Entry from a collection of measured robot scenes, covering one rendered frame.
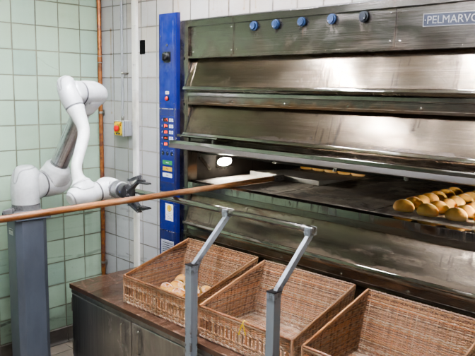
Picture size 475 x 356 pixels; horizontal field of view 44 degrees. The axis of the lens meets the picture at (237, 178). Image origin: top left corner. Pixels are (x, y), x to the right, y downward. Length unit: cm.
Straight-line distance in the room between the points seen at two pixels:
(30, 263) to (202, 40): 158
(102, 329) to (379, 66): 202
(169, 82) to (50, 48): 87
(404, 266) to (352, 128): 64
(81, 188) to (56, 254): 115
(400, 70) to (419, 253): 77
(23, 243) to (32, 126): 80
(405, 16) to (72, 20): 226
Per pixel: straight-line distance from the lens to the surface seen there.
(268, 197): 303
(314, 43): 284
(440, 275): 256
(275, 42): 299
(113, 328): 333
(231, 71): 318
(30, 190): 348
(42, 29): 396
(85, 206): 270
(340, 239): 280
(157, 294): 302
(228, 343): 270
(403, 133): 256
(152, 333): 305
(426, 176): 236
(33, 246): 354
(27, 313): 364
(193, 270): 262
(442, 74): 248
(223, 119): 323
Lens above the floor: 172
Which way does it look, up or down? 9 degrees down
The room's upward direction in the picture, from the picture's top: 1 degrees clockwise
